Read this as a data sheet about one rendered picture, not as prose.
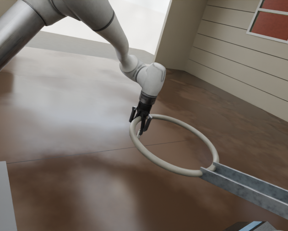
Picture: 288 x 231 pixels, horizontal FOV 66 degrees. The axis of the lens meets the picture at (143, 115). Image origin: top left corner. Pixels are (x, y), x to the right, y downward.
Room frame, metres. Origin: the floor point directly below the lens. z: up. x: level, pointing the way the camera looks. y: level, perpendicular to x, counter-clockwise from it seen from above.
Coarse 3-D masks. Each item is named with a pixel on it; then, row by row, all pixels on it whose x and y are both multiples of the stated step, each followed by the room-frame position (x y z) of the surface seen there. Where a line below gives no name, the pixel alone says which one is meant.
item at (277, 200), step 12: (204, 168) 0.84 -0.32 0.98; (216, 168) 0.91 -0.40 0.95; (228, 168) 0.88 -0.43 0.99; (216, 180) 0.79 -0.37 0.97; (228, 180) 0.76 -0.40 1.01; (240, 180) 0.83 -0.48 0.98; (252, 180) 0.81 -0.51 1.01; (240, 192) 0.72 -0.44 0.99; (252, 192) 0.70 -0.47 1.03; (264, 192) 0.77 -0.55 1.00; (276, 192) 0.74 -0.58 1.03; (264, 204) 0.66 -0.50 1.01; (276, 204) 0.64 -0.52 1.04
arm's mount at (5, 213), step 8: (0, 168) 0.63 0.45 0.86; (0, 176) 0.60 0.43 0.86; (0, 184) 0.56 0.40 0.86; (8, 184) 0.57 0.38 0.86; (0, 192) 0.53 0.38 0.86; (8, 192) 0.54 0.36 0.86; (0, 200) 0.50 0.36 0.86; (8, 200) 0.51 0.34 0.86; (0, 208) 0.48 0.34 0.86; (8, 208) 0.48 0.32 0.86; (0, 216) 0.45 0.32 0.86; (8, 216) 0.46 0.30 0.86; (0, 224) 0.43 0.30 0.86; (8, 224) 0.43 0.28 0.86
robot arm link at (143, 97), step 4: (140, 96) 1.12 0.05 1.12; (144, 96) 1.10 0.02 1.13; (148, 96) 1.09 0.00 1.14; (152, 96) 1.10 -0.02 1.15; (156, 96) 1.12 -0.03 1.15; (140, 100) 1.11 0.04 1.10; (144, 100) 1.10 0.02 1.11; (148, 100) 1.09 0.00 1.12; (152, 100) 1.10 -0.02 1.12; (148, 104) 1.10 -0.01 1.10
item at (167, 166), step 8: (136, 120) 1.08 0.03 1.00; (168, 120) 1.25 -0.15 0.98; (176, 120) 1.26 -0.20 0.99; (192, 128) 1.23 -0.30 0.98; (136, 136) 0.93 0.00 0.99; (200, 136) 1.19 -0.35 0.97; (136, 144) 0.88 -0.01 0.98; (208, 144) 1.12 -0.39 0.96; (144, 152) 0.84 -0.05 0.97; (216, 152) 1.05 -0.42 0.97; (152, 160) 0.82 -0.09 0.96; (160, 160) 0.81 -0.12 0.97; (216, 160) 0.97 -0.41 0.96; (168, 168) 0.80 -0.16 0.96; (176, 168) 0.80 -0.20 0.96; (208, 168) 0.88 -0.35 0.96; (192, 176) 0.81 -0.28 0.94; (200, 176) 0.83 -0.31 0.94
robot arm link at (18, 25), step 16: (32, 0) 0.72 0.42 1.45; (48, 0) 0.73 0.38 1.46; (16, 16) 0.69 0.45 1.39; (32, 16) 0.71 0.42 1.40; (48, 16) 0.74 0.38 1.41; (64, 16) 0.79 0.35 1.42; (0, 32) 0.65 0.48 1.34; (16, 32) 0.68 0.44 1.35; (32, 32) 0.72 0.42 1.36; (0, 48) 0.64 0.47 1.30; (16, 48) 0.68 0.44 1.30; (0, 64) 0.64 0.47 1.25
